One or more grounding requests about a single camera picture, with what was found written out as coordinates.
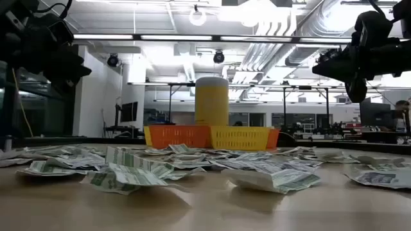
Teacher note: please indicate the orange plastic basket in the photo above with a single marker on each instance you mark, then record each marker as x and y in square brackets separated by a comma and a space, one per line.
[180, 136]
[273, 138]

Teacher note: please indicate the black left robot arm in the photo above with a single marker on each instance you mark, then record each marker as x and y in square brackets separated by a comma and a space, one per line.
[13, 48]

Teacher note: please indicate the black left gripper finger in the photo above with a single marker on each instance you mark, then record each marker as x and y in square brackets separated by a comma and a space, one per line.
[72, 70]

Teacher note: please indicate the black computer monitor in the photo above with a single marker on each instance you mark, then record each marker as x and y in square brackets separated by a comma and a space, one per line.
[374, 114]

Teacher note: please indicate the dark office desk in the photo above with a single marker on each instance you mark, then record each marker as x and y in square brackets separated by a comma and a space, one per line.
[122, 129]

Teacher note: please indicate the grey metal post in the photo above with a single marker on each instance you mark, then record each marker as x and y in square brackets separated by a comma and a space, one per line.
[8, 142]

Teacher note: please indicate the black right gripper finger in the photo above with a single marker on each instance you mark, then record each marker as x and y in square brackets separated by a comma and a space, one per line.
[337, 71]

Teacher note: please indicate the white cylindrical cup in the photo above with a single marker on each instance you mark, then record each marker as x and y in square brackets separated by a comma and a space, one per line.
[212, 102]

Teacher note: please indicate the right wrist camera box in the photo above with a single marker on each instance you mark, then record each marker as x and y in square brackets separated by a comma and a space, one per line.
[372, 29]

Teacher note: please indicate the black round ceiling spotlight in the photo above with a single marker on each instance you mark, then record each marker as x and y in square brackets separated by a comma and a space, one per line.
[219, 57]
[113, 60]
[324, 56]

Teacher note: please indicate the black metal rig frame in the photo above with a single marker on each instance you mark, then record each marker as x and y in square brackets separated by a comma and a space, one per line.
[284, 106]

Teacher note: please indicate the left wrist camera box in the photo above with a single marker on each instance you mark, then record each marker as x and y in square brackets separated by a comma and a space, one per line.
[61, 32]

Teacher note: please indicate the black beam with light strips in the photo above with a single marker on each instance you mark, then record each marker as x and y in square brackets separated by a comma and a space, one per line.
[102, 37]

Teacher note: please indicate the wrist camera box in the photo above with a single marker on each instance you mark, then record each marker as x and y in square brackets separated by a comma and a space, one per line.
[372, 29]
[61, 32]

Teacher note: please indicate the person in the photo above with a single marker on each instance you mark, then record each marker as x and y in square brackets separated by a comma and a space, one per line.
[401, 110]

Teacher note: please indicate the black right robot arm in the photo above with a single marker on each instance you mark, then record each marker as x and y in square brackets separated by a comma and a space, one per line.
[404, 19]

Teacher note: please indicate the black monitor on stand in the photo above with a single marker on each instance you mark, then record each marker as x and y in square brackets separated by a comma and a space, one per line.
[129, 111]

